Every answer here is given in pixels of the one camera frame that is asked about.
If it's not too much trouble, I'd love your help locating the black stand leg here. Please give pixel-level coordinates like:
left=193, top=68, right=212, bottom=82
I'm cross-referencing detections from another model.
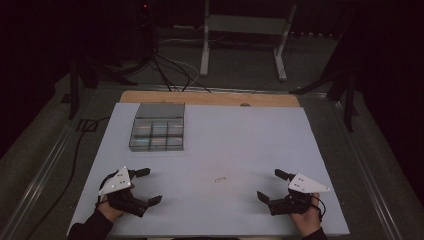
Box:
left=67, top=53, right=139, bottom=120
left=288, top=63, right=360, bottom=133

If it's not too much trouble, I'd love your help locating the dark device with red light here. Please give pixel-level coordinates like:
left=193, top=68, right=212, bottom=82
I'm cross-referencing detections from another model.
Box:
left=133, top=0, right=159, bottom=44

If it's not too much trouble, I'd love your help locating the left hand-held gripper cable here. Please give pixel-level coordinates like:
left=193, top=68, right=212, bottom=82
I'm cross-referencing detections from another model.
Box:
left=95, top=172, right=116, bottom=206

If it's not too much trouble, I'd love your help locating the person's right hand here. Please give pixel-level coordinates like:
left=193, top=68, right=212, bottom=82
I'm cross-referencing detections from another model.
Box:
left=289, top=192, right=323, bottom=238

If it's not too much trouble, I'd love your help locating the metal floor rail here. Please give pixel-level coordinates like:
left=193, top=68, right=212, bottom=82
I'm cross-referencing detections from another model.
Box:
left=328, top=99, right=404, bottom=240
left=0, top=89, right=101, bottom=240

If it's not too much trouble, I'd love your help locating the clear plastic compartment box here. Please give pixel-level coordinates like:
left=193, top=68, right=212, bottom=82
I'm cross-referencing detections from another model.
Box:
left=128, top=102, right=186, bottom=153

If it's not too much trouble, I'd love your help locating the hand-held gripper cable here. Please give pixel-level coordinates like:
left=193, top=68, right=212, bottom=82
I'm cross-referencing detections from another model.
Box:
left=95, top=172, right=116, bottom=206
left=310, top=194, right=326, bottom=223

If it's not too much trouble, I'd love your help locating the person's left hand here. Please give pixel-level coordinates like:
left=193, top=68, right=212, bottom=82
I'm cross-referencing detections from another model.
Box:
left=96, top=182, right=136, bottom=223

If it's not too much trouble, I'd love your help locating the black floor cable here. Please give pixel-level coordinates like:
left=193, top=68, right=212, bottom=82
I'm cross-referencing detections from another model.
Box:
left=24, top=115, right=112, bottom=240

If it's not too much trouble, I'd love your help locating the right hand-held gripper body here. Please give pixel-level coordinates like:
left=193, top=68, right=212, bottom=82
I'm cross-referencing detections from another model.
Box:
left=267, top=172, right=332, bottom=217

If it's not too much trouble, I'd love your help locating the right hand-held gripper cable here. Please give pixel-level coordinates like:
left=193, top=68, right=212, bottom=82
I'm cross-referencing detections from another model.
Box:
left=310, top=194, right=326, bottom=223

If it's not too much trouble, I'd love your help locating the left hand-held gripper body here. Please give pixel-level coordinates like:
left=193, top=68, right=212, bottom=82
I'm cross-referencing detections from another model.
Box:
left=98, top=166, right=150, bottom=219

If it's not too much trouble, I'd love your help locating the bundle of floor cables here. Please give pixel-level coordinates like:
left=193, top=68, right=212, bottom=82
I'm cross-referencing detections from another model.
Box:
left=133, top=33, right=214, bottom=94

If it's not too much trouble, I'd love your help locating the white metal stand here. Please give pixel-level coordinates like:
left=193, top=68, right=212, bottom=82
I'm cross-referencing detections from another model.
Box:
left=199, top=0, right=299, bottom=82

